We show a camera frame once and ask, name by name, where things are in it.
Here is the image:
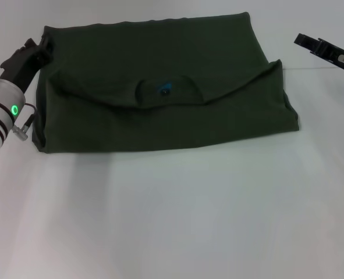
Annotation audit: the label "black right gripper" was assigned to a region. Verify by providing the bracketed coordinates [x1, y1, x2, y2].
[293, 33, 344, 74]

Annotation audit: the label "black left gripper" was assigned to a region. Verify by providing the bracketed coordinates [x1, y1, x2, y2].
[0, 34, 55, 94]

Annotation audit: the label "dark green FREE t-shirt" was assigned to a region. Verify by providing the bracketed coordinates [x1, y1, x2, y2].
[31, 11, 301, 154]

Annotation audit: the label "thin black cable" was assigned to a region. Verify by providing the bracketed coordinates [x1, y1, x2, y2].
[22, 103, 38, 128]

